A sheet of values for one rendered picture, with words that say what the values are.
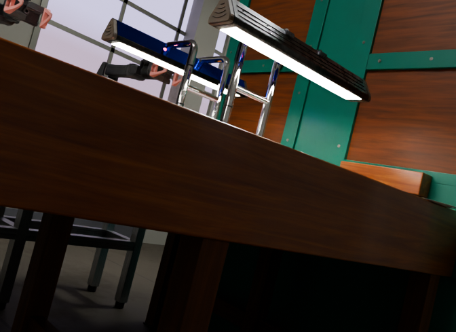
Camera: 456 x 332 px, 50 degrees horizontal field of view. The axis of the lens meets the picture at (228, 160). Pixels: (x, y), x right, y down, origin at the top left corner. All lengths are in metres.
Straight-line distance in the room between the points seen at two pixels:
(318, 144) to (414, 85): 0.41
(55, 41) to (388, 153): 3.12
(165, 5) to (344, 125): 3.32
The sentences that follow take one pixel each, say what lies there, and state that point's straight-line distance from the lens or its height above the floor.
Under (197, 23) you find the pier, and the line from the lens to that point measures 4.95.
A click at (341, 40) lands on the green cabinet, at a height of 1.33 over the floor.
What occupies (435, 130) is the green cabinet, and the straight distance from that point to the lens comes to 1.68.
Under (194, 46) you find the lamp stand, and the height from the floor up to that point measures 1.09.
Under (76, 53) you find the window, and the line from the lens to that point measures 4.35.
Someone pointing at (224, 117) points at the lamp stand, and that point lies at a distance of 1.41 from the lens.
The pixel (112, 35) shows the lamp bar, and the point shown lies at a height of 1.05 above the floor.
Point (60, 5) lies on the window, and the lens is 4.32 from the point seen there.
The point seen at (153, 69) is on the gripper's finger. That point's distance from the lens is 2.05.
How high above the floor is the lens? 0.66
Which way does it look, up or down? 4 degrees up
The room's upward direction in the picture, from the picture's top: 14 degrees clockwise
